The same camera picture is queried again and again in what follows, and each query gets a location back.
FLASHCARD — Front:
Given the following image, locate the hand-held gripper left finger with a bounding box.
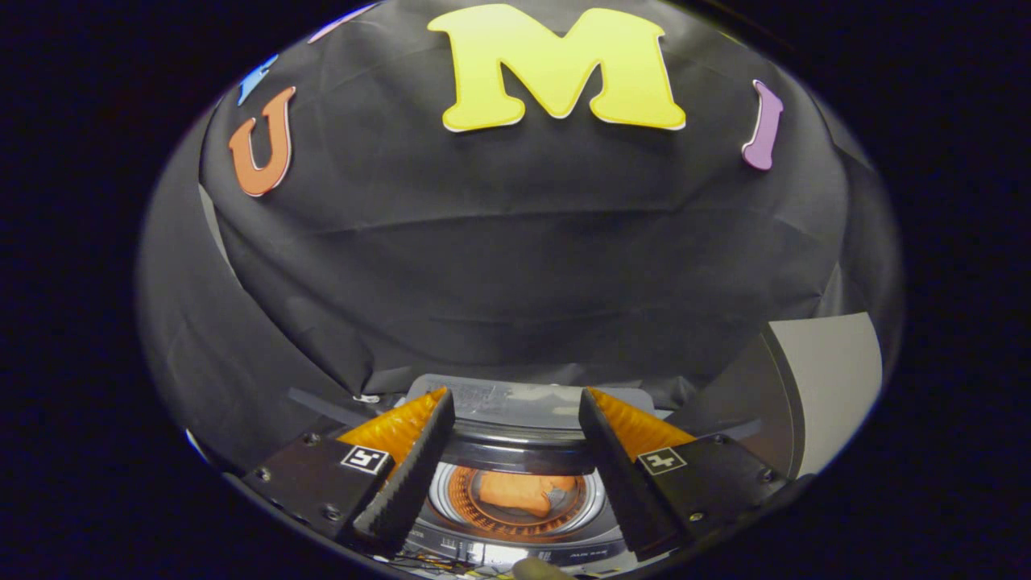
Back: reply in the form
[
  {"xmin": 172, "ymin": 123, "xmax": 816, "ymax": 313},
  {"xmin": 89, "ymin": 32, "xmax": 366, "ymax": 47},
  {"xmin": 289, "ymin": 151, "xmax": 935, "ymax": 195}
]
[{"xmin": 242, "ymin": 387, "xmax": 456, "ymax": 558}]

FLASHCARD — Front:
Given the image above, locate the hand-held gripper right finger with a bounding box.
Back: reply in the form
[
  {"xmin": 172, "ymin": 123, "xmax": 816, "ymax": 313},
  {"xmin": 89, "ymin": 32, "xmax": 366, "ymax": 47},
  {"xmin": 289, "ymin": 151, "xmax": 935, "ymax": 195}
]
[{"xmin": 578, "ymin": 387, "xmax": 786, "ymax": 562}]

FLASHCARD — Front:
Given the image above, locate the orange polo shirt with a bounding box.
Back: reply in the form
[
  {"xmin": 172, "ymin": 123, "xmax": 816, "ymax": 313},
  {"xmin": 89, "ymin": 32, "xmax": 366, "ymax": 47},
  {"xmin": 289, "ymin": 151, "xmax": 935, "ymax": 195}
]
[{"xmin": 475, "ymin": 471, "xmax": 579, "ymax": 518}]

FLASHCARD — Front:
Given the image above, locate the transparent washing machine lid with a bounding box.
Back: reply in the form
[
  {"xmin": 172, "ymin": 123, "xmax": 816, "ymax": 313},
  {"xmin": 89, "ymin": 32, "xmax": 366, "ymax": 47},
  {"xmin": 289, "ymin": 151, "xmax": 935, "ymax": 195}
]
[{"xmin": 403, "ymin": 375, "xmax": 655, "ymax": 549}]

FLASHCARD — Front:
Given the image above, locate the grey cabinet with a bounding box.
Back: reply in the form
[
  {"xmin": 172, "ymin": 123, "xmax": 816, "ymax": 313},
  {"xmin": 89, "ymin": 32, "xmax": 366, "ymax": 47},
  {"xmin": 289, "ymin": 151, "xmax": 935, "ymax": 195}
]
[{"xmin": 669, "ymin": 313, "xmax": 883, "ymax": 480}]

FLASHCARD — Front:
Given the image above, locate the black backdrop cloth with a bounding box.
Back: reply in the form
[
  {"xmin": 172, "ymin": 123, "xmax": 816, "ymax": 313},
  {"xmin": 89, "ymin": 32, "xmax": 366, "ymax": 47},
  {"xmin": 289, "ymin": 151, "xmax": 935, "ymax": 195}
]
[{"xmin": 135, "ymin": 0, "xmax": 905, "ymax": 476}]

